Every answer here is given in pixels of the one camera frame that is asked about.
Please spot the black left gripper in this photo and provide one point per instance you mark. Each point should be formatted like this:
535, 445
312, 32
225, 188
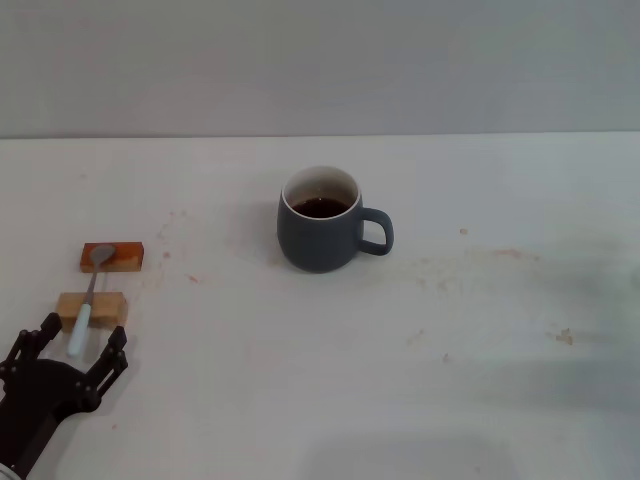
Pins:
35, 400

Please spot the dark grey ceramic cup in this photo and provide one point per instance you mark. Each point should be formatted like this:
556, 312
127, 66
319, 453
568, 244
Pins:
315, 240

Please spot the light tan wooden block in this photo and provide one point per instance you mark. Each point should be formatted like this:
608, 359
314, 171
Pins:
107, 310

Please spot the reddish brown wooden block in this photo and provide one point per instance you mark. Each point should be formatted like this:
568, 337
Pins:
127, 255

